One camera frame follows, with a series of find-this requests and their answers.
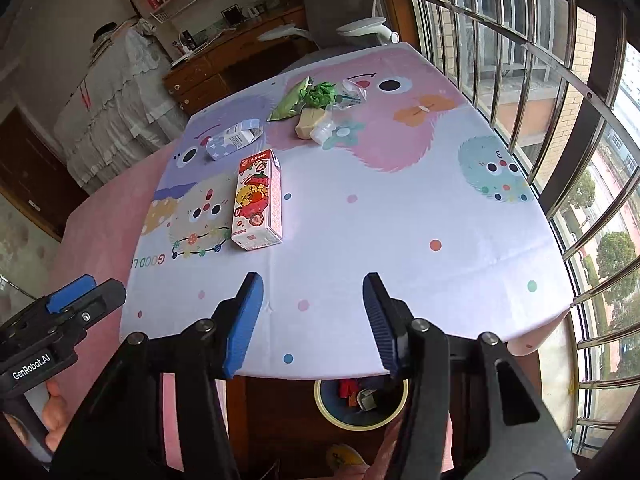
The green crumpled paper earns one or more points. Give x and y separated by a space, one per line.
320 95

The yellow slipper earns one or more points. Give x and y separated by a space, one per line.
343 455

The strawberry duck milk carton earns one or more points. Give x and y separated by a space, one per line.
257 213

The grey office chair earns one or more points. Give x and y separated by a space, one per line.
338 23

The crushed clear plastic bottle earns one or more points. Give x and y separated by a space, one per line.
349 95

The pink bed sheet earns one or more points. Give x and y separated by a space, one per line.
99 239

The green plastic pouch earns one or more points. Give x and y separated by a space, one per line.
293 102

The purple star milk carton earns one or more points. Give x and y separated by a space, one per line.
234 138

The yellow rimmed trash bin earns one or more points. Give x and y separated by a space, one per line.
361 404

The wooden desk with drawers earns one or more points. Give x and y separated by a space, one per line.
239 59

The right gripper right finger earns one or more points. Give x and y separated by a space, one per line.
390 321

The person's left hand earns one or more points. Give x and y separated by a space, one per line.
55 415

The metal window bars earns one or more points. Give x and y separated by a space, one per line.
558 80

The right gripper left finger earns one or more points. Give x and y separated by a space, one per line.
235 319

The white ruffled fabric cover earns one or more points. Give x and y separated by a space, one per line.
120 112

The dark wooden door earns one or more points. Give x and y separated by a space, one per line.
34 179

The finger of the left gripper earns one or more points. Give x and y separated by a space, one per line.
66 295
94 306

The cartoon printed tablecloth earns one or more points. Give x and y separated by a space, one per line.
420 191

